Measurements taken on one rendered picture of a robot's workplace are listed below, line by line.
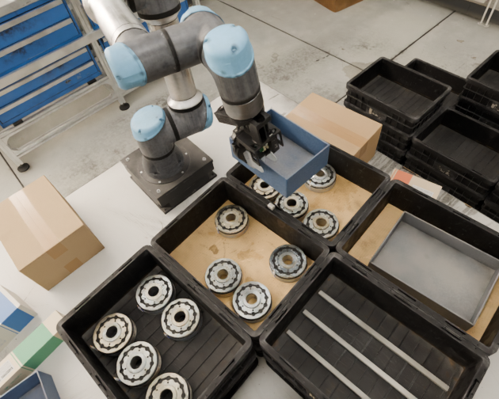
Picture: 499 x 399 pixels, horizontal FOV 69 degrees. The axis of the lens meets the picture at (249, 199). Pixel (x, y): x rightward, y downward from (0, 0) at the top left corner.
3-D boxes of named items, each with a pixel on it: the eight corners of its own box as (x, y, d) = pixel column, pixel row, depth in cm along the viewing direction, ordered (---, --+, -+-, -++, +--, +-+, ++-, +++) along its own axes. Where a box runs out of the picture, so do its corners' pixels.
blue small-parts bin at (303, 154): (231, 156, 96) (228, 137, 91) (272, 127, 102) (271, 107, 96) (286, 198, 87) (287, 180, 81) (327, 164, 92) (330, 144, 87)
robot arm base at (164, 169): (137, 159, 136) (128, 141, 128) (173, 142, 140) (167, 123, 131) (153, 186, 128) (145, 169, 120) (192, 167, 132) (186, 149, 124)
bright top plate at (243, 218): (208, 219, 112) (207, 218, 111) (233, 199, 115) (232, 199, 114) (229, 240, 107) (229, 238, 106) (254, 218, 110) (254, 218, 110)
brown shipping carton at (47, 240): (13, 236, 134) (-17, 213, 121) (66, 200, 142) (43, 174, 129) (47, 290, 120) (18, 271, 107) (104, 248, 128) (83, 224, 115)
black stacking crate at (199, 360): (77, 338, 99) (55, 326, 90) (160, 261, 110) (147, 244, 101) (170, 459, 81) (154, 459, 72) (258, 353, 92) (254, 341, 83)
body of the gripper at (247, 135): (259, 169, 76) (247, 132, 66) (233, 148, 81) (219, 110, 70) (285, 146, 78) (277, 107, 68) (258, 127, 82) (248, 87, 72)
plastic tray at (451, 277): (365, 269, 100) (368, 261, 96) (400, 219, 108) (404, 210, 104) (466, 332, 89) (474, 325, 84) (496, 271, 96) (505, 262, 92)
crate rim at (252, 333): (150, 245, 102) (147, 241, 100) (224, 179, 113) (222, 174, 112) (256, 343, 85) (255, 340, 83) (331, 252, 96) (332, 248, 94)
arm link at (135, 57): (60, -33, 86) (102, 47, 56) (105, -45, 88) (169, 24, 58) (83, 18, 95) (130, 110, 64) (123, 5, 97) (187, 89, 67)
